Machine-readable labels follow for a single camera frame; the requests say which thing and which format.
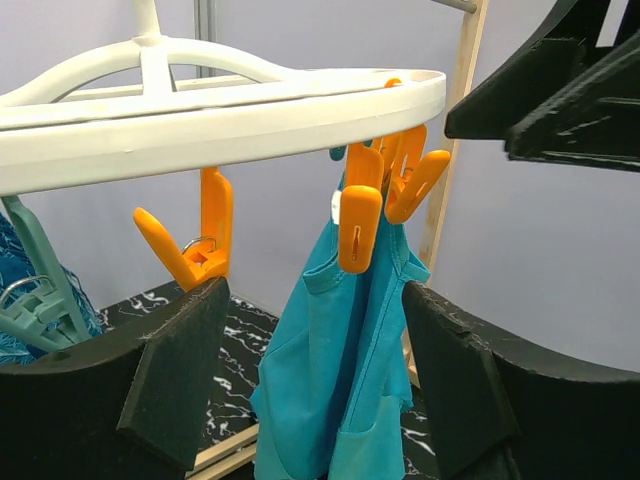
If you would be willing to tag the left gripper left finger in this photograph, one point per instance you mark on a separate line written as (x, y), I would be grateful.
(129, 404)

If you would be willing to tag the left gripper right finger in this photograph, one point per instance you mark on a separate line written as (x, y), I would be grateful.
(502, 407)

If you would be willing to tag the teal cloth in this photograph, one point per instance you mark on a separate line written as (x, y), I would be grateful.
(333, 382)

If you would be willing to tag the wooden clothes rack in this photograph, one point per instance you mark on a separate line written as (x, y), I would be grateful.
(230, 455)

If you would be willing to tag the white round clip hanger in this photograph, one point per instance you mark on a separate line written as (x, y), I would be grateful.
(155, 104)

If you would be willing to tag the blue patterned cloth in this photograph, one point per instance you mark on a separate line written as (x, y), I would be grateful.
(16, 266)

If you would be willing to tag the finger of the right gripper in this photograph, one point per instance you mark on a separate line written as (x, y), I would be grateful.
(561, 98)

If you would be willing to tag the green clothespin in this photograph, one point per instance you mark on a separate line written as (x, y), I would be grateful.
(58, 323)

